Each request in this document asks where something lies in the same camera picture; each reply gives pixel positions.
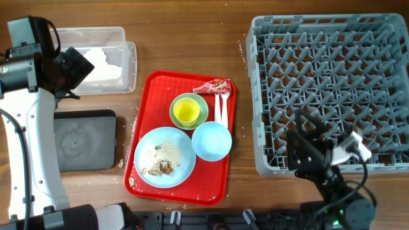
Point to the black tray bin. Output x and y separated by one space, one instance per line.
85 140

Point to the red snack wrapper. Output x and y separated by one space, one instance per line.
217 86

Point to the light blue plate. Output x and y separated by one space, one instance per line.
181 173

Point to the yellow cup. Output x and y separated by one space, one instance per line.
186 111

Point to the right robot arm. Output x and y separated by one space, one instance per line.
343 206

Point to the food crumb on table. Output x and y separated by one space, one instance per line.
121 163

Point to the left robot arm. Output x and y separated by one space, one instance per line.
38 199

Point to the white plastic fork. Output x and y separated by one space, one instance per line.
217 112

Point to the white napkin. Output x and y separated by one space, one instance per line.
102 71

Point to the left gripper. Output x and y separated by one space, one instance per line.
78 66

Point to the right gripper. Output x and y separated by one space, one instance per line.
305 154

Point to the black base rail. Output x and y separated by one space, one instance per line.
178 220

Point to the grey dishwasher rack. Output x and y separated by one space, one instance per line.
344 70

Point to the green bowl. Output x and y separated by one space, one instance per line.
203 110

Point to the light blue bowl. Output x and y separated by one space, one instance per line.
211 141

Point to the clear plastic bin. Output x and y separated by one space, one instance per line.
119 52

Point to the food crumb on tray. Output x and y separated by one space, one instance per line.
131 181

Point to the white plastic spoon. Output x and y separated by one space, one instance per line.
224 115

